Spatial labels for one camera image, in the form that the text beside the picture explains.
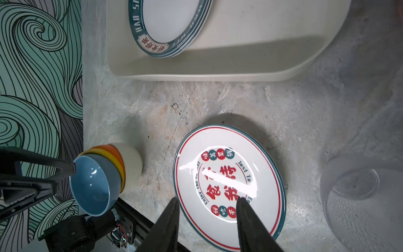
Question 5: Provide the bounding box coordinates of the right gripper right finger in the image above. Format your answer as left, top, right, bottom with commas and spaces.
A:
236, 197, 283, 252

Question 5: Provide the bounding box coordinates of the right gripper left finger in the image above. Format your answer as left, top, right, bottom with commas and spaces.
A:
136, 197, 179, 252

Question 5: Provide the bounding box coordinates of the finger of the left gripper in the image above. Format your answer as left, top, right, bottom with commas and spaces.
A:
1, 147, 76, 222

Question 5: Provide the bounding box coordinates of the green rim lettered plate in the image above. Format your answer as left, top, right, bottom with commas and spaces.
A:
128, 0, 213, 58

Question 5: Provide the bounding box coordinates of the white plastic bin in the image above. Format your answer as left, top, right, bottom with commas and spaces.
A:
106, 1, 351, 81

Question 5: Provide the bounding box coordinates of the blue bowl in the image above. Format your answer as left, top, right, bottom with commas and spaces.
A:
69, 153, 122, 217

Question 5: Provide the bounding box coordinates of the white bowl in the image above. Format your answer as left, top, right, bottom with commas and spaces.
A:
110, 143, 143, 194

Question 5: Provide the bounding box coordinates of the yellow bowl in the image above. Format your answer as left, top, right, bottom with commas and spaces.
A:
79, 149, 126, 193

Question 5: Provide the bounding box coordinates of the orange bowl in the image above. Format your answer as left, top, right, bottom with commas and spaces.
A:
89, 144, 126, 178

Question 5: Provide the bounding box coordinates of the clear plastic cup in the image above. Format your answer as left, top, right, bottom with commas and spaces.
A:
320, 155, 403, 252

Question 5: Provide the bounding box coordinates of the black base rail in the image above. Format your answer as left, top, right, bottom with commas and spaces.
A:
39, 199, 188, 252

